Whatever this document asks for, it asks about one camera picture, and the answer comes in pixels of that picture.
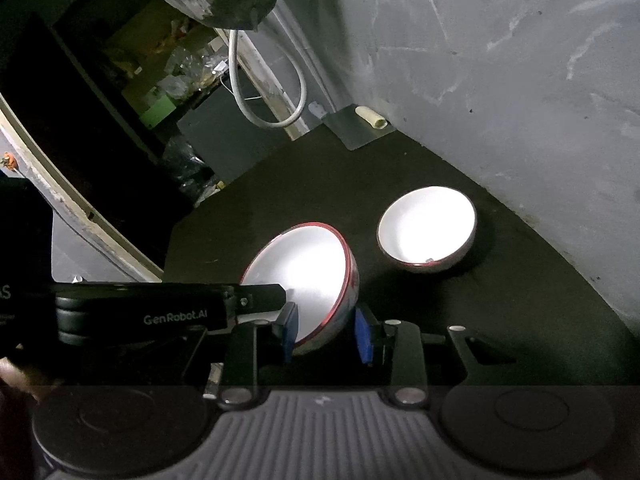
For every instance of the cream paper roll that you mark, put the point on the cream paper roll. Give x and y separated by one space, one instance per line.
371 117

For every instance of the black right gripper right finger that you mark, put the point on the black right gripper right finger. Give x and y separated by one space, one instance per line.
395 351

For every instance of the white bowl red rim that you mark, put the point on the white bowl red rim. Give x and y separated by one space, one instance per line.
315 266
428 230

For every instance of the grey metal sheet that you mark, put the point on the grey metal sheet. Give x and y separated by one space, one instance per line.
352 130

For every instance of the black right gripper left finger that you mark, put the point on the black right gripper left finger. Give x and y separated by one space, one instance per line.
259 351

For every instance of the person's left hand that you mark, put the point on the person's left hand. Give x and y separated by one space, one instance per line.
26 381

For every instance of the green box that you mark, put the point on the green box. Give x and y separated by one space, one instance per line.
156 113

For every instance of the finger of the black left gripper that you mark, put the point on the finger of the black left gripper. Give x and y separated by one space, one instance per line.
140 313

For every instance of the dark grey flat panel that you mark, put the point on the dark grey flat panel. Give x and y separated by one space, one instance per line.
226 141

